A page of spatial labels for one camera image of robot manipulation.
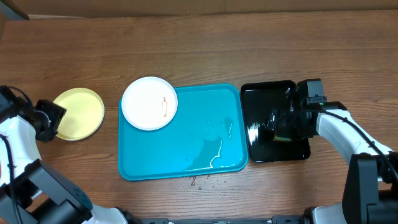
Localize yellow plate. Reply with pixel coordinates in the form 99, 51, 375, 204
53, 88, 105, 141

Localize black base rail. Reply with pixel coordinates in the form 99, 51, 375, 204
141, 215, 310, 224

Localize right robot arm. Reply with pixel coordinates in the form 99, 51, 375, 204
264, 101, 397, 224

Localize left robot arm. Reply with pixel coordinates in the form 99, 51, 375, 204
1, 97, 131, 223

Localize white plate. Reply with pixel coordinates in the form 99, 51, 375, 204
121, 77, 178, 131

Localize black plastic tray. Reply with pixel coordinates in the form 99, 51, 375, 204
241, 80, 311, 163

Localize teal plastic tray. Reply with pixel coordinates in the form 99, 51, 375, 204
118, 84, 249, 181

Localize green yellow sponge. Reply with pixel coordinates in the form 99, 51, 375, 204
273, 136, 292, 142

